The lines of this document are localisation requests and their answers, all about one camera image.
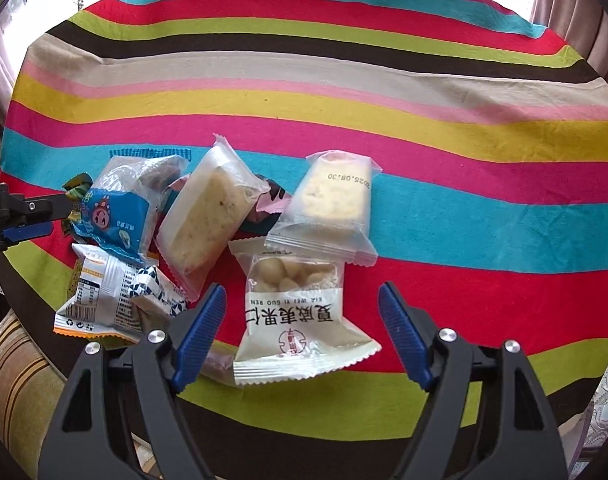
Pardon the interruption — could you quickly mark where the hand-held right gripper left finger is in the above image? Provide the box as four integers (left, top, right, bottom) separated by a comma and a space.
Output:
38, 282, 228, 480

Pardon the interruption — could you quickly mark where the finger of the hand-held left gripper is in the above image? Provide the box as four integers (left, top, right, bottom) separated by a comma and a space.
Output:
5, 192, 73, 224
0, 222, 54, 245

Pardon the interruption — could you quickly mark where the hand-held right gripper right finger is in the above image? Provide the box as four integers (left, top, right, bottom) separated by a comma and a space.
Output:
378, 281, 569, 480

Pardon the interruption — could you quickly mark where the pink and dark snack packet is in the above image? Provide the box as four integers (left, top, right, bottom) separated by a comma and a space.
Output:
199, 345, 245, 388
166, 174, 295, 237

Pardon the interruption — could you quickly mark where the green candy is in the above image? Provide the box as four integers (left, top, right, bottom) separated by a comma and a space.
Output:
61, 172, 95, 236

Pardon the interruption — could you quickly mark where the blue printed clear snack packet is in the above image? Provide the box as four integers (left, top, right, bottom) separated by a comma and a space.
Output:
74, 146, 192, 267

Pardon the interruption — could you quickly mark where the white orange-label snack packet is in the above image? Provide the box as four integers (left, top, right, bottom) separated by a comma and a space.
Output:
53, 242, 157, 346

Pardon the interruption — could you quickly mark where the white nut packet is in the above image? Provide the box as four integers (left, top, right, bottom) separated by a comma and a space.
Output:
228, 237, 383, 387

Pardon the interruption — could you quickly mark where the plain translucent cake packet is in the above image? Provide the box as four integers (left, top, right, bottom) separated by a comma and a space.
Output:
155, 133, 271, 301

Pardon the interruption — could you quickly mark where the date-stamped translucent cake packet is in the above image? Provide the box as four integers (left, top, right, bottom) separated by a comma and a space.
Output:
264, 150, 383, 267

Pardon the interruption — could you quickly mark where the blue white patterned snack packet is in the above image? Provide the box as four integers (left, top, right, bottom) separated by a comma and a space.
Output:
129, 265, 189, 333

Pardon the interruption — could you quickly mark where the beaded cream lace curtain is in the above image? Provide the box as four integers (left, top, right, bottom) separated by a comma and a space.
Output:
581, 330, 608, 466

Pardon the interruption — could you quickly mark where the colourful striped tablecloth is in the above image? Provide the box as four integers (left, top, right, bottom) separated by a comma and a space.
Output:
0, 0, 608, 441

